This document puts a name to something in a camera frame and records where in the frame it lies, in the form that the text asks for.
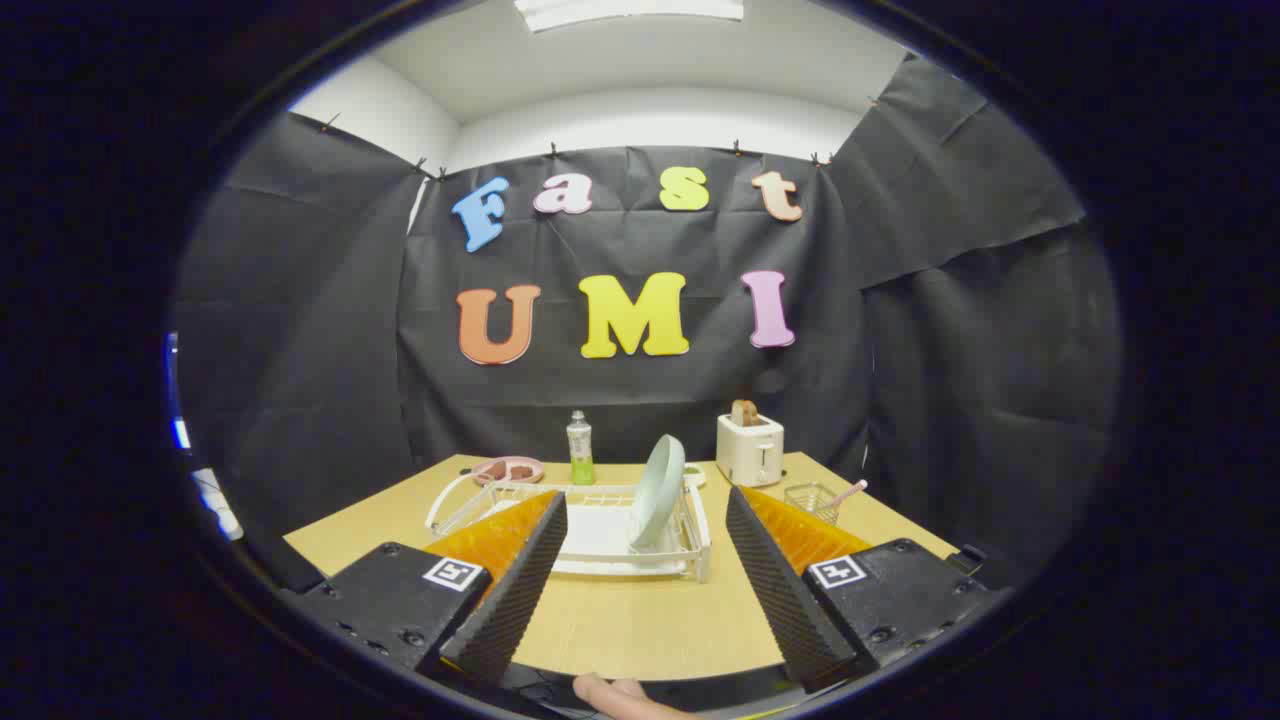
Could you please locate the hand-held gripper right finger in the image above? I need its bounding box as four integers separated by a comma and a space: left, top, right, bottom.
725, 485, 1006, 693

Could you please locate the small pink plate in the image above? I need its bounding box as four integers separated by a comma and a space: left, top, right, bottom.
472, 456, 546, 487

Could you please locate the white wire dish rack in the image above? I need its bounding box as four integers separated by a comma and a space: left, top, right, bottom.
425, 470, 713, 584

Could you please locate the pale green plate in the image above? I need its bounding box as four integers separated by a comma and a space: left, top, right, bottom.
628, 434, 688, 553

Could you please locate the clear bottle with green drink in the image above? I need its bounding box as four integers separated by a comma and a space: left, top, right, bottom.
566, 410, 597, 487

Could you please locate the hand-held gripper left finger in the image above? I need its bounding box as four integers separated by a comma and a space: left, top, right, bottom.
285, 488, 569, 691

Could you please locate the white ceiling light panel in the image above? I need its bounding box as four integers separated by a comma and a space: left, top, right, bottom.
515, 0, 746, 33

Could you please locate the cream white toaster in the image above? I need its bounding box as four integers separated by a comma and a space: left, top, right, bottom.
716, 412, 786, 489

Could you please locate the black backdrop cloth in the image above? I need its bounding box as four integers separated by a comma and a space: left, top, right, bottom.
170, 50, 1121, 591

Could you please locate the small wire basket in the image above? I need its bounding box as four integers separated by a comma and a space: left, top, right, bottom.
784, 482, 843, 527

